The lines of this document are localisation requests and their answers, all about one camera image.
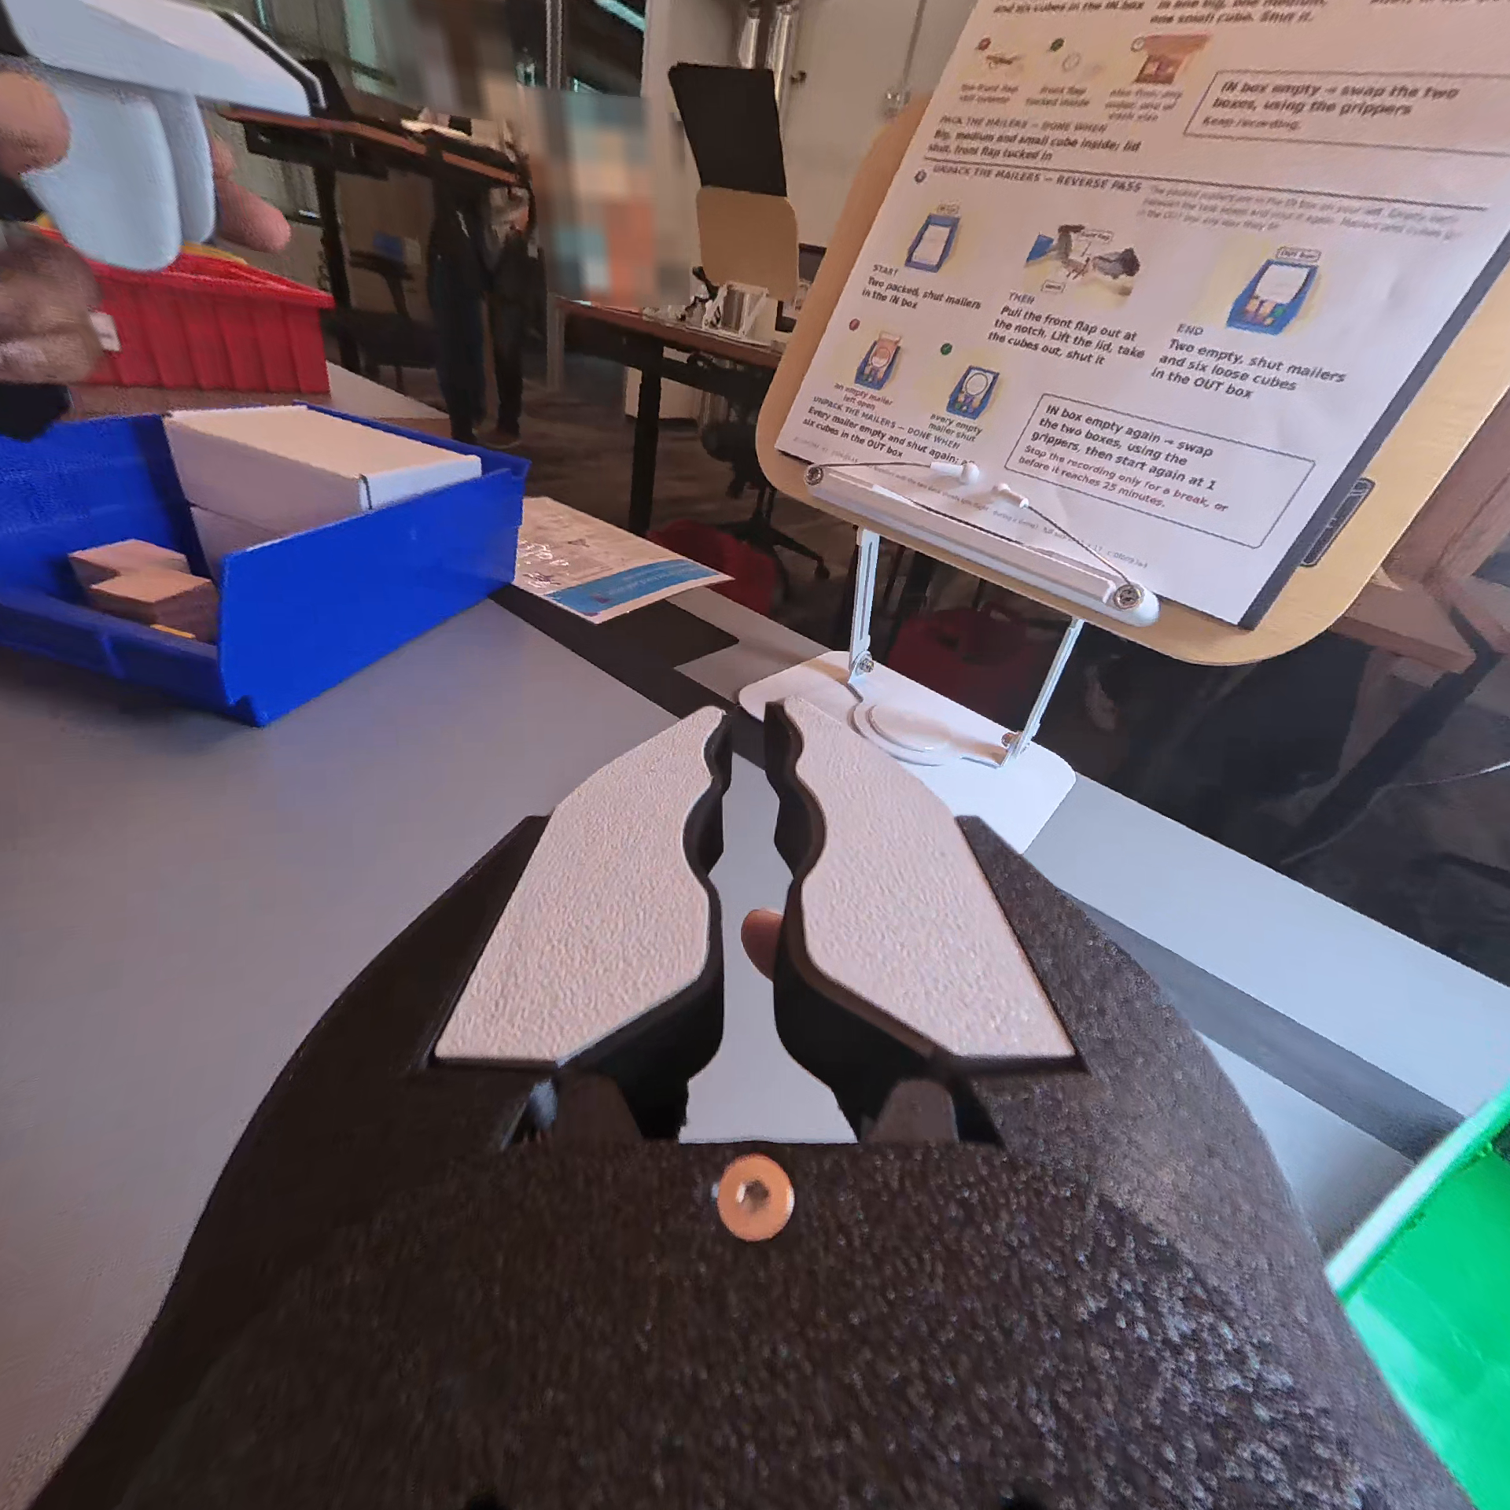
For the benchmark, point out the green plastic bin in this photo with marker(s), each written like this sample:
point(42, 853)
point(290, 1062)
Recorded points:
point(1439, 1333)

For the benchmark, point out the instruction sheet on stand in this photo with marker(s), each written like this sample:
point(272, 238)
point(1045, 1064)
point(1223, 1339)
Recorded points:
point(979, 780)

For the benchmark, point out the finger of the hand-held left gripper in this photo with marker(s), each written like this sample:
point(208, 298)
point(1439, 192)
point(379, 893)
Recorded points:
point(154, 48)

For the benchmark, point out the wooden cube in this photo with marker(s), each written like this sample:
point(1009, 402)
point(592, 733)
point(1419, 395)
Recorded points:
point(125, 562)
point(166, 609)

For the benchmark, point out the yellow plastic bin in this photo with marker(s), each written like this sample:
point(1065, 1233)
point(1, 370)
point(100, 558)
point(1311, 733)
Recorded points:
point(208, 255)

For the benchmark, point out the blue plastic bin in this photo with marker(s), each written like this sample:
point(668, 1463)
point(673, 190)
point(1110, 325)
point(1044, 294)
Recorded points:
point(355, 591)

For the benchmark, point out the paper leaflet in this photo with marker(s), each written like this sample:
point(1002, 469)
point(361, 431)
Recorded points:
point(614, 562)

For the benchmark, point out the brown cardboard box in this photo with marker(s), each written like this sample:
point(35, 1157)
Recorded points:
point(296, 456)

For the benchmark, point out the person's right hand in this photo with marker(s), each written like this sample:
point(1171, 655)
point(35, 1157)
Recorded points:
point(765, 940)

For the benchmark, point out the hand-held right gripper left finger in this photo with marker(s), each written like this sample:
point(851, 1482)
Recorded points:
point(591, 922)

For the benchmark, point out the person's left hand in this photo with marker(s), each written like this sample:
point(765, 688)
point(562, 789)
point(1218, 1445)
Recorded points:
point(42, 307)

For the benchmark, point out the wooden-top standing desk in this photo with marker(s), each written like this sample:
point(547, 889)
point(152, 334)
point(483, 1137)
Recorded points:
point(355, 129)

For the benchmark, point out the dark wooden table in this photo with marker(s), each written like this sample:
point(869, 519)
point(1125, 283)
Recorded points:
point(661, 332)

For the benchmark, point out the red plastic bin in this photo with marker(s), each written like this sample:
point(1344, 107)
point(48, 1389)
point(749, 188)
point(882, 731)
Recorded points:
point(237, 332)

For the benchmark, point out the printed instruction sheet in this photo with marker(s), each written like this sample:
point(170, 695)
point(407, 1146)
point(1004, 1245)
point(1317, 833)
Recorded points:
point(1180, 296)

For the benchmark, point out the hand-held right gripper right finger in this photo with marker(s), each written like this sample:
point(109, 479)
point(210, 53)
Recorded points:
point(921, 922)

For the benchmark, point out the black office chair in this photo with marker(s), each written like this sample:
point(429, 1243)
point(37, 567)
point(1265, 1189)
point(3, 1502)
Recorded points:
point(756, 472)

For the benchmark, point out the red container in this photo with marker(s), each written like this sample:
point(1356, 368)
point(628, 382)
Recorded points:
point(945, 655)
point(720, 567)

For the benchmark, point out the wooden frame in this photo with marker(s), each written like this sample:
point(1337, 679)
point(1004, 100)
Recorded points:
point(1452, 531)

